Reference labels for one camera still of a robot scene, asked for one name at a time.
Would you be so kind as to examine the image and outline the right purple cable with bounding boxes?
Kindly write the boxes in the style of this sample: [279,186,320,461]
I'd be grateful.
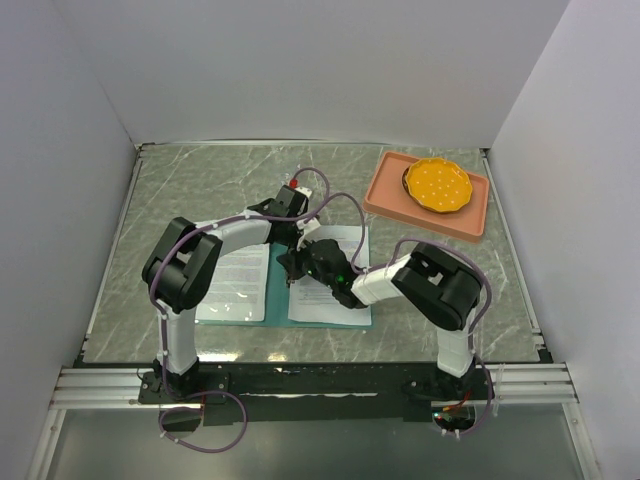
[299,192,497,441]

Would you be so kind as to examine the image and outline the printed paper sheet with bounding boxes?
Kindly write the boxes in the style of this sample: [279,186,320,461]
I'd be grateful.
[195,245,269,323]
[288,226,372,328]

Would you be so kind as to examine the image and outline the orange dotted plate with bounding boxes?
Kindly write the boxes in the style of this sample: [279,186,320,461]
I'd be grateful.
[402,157,473,214]

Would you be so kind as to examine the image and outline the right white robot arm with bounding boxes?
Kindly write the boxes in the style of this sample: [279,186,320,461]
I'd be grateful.
[276,239,493,400]

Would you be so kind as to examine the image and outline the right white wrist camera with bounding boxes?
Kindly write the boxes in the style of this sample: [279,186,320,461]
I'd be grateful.
[296,218,321,251]

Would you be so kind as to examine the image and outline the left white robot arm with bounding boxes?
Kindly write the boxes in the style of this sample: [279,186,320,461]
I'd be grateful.
[142,185,309,402]

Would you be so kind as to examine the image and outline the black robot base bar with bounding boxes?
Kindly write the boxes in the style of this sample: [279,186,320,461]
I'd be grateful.
[138,362,494,426]

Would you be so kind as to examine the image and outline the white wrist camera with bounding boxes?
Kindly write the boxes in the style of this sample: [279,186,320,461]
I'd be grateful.
[296,218,321,251]
[288,178,313,199]

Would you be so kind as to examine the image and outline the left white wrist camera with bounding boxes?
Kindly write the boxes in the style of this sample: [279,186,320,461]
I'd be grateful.
[288,178,313,199]

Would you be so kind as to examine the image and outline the teal file folder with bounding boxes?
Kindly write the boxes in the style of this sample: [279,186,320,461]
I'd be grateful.
[194,224,374,329]

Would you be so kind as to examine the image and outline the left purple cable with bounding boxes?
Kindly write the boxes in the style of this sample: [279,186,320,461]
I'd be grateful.
[149,167,332,455]

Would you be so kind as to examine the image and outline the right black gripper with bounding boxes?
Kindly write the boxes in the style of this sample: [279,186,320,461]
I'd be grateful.
[277,234,337,290]

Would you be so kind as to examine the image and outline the purple cable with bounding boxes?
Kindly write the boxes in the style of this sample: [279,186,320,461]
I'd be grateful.
[149,167,332,455]
[299,192,497,441]

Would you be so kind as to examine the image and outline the aluminium frame rail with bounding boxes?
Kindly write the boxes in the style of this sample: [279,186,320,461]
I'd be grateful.
[26,364,602,479]

